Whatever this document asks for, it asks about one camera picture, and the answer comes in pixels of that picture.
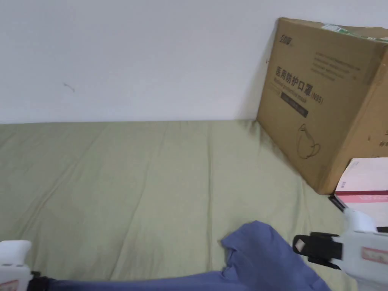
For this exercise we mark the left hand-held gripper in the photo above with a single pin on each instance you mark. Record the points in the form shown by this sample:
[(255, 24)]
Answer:
[(13, 263)]

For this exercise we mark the pink and white box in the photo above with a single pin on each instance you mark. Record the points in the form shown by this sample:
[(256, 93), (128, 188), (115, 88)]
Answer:
[(363, 182)]

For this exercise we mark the bed with pale green sheet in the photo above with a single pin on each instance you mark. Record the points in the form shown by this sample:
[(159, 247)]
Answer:
[(121, 182)]

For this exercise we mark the blue garment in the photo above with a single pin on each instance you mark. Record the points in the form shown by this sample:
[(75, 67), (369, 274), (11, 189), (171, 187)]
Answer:
[(260, 260)]

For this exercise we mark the large brown cardboard carton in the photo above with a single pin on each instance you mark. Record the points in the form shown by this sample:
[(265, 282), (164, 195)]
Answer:
[(327, 100)]

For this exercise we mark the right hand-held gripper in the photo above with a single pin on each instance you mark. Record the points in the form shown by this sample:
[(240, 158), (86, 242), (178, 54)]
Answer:
[(363, 257)]

